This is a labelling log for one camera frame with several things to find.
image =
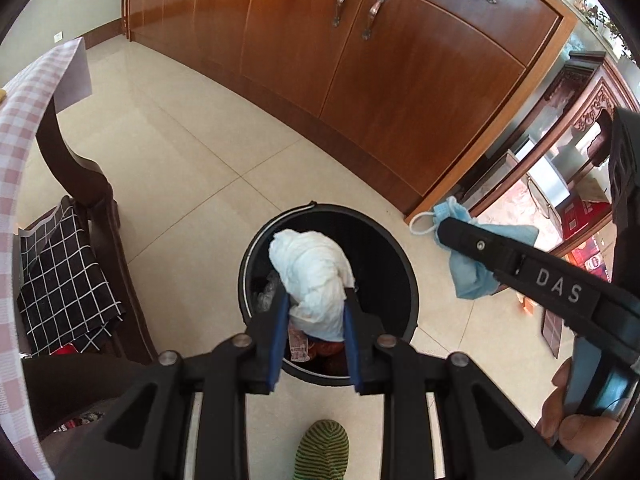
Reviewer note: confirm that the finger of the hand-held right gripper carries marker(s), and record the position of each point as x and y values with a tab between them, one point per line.
500	255

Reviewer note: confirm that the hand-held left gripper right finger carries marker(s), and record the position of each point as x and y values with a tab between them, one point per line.
351	350

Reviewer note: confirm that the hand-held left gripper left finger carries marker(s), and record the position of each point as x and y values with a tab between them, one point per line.
280	345

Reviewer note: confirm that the red and white packet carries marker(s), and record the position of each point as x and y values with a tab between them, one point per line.
299	342

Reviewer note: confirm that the red plastic bag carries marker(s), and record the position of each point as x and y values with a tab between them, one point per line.
327	349

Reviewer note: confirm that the blue face mask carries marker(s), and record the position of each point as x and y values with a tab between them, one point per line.
467	275

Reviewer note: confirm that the clear plastic bag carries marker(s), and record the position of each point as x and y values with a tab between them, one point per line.
267	292

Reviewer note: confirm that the white tissue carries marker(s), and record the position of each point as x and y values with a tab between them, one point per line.
310	270

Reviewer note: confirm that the black trash bin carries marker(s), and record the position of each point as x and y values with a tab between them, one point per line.
380	260

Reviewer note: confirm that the person's right hand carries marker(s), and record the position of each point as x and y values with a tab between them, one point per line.
585	432

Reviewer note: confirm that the red box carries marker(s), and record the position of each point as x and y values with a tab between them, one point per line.
585	220

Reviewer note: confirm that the green striped slipper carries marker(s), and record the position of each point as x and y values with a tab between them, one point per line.
322	450

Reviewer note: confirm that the carved wooden display shelf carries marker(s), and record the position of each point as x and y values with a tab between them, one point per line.
590	110

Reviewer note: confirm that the wooden cabinet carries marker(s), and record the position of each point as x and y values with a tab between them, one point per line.
400	85

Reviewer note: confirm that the black grid seat cushion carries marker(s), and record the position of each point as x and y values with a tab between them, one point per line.
65	270

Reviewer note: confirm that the dark wooden chair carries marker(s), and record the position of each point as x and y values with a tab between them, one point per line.
75	170

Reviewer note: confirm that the pink checked tablecloth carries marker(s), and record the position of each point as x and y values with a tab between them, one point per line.
10	135

